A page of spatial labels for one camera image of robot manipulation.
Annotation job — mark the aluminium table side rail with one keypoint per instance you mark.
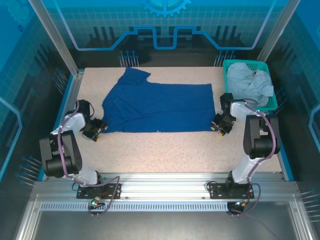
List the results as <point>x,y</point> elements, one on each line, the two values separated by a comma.
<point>70,92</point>
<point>282,170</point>

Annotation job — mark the light grey crumpled t-shirt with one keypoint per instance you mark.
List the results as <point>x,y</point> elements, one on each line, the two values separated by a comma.
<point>250,82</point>

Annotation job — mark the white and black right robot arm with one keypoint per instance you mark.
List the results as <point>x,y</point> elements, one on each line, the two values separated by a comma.
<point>260,140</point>

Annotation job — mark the aluminium mounting rail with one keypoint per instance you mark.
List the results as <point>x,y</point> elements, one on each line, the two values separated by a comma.
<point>162,185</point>

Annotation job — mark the teal plastic basket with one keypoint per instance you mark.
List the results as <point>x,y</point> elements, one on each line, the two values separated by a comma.
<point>271,105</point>

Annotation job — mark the small green LED adapter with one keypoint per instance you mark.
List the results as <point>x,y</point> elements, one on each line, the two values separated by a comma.
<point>94,203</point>

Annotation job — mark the blue t-shirt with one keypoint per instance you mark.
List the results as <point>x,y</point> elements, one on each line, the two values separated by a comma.
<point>160,107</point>

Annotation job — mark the small orange LED adapter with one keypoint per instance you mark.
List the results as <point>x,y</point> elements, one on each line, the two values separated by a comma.
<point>242,203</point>

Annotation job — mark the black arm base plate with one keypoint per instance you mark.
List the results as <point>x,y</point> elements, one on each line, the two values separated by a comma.
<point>217,191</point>
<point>86,193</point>

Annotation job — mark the aluminium frame post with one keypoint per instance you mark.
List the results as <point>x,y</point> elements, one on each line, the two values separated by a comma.
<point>56,37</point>
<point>277,32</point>

